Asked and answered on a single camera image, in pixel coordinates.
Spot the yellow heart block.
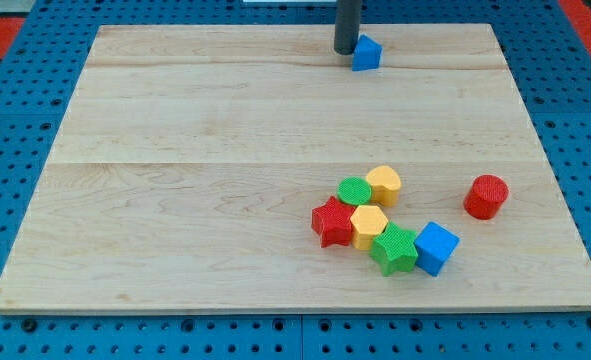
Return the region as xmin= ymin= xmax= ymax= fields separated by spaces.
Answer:
xmin=365 ymin=165 xmax=402 ymax=207

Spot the blue triangle block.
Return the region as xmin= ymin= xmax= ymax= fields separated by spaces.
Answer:
xmin=351 ymin=34 xmax=383 ymax=71

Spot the red star block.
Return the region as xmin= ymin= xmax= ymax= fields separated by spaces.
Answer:
xmin=311 ymin=196 xmax=356 ymax=248

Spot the green cylinder block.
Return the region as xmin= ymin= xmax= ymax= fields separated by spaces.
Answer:
xmin=337 ymin=177 xmax=372 ymax=206

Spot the yellow hexagon block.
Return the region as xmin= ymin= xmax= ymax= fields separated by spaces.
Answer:
xmin=350 ymin=205 xmax=388 ymax=251

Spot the green star block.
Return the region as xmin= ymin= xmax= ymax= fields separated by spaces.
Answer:
xmin=369 ymin=222 xmax=418 ymax=277

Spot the blue cube block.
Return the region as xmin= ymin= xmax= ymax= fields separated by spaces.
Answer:
xmin=414 ymin=222 xmax=460 ymax=277

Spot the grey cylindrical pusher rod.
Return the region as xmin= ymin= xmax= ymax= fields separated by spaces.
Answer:
xmin=334 ymin=0 xmax=362 ymax=55

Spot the red cylinder block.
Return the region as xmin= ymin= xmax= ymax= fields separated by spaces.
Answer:
xmin=463 ymin=174 xmax=510 ymax=220

